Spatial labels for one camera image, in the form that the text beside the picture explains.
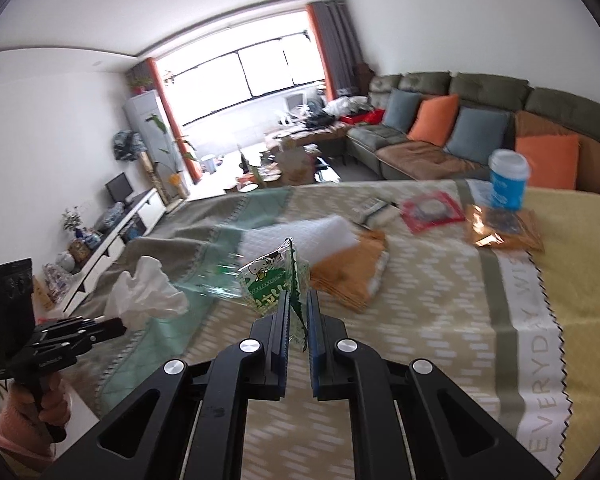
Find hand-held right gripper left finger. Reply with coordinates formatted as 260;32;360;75
40;285;294;480

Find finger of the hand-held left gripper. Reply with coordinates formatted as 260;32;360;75
27;338;106;361
42;316;128;342

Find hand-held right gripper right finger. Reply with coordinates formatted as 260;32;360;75
305;289;556;480

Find green white snack wrapper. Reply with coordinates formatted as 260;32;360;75
236;236;312;348

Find white tissue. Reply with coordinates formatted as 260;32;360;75
104;256;190;322

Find gold foil snack wrapper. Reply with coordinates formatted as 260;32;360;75
464;204;546;254

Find person's left hand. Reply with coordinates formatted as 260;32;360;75
35;377;74;429

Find yellow patterned box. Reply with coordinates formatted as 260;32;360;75
32;277;49;311

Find wrapped model ship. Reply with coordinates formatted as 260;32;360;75
42;262;74;306

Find orange snack packets stack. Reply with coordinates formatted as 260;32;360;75
307;230;392;315

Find clear plastic bottle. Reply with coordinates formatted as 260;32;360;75
195;252;246;304

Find white foam packing sheet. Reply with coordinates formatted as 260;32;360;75
240;214;364;264

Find small tree blue vase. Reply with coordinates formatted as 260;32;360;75
62;206;89;241

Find blue white plastic bag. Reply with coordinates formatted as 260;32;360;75
97;204;126;231

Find patterned tablecloth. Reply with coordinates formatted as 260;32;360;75
75;177;600;480

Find white TV cabinet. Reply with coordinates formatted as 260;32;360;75
35;187;176;314

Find small grey box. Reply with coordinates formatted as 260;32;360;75
356;199;399;226

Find black monitor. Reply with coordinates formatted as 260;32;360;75
105;172;135;206

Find cluttered coffee table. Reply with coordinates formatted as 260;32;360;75
225;142;341;196

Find kraft paper bag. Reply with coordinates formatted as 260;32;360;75
279;149;315;185

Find tall leafy potted plant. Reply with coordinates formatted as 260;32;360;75
145;114;199;196

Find red edged clear packet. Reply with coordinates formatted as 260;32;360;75
399;191;467;236

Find covered standing fan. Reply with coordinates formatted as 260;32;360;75
112;130;149;164

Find brown ottoman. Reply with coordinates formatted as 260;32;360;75
265;122;351;154

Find brown seat cover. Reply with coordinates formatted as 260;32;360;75
375;139;491;181

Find white floor air conditioner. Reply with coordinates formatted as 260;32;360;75
124;89;186;196

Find red cloth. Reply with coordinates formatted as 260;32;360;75
341;109;385;126

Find white office chair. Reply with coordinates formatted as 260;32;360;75
279;92;306;126

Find white plastic bags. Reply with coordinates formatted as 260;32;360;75
327;96;369;119

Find orange curtain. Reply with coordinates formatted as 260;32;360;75
306;2;339;101
147;57;201;186

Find blue grey cushion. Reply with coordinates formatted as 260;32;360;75
381;89;424;129
443;106;512;165

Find blue cup white lid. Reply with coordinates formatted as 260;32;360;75
487;149;531;213

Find orange cushion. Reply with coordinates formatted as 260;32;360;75
515;134;581;191
406;94;461;149

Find small potted plant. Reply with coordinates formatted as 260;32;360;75
126;71;151;95

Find grey curtain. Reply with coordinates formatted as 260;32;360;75
312;0;369;99
130;62;154;91

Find dark wooden cabinet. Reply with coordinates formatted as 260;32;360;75
356;62;376;95

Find large window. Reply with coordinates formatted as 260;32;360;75
152;30;326;126

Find green sofa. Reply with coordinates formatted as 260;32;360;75
345;71;600;202

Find brown back cushion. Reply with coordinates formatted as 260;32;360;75
514;110;589;142

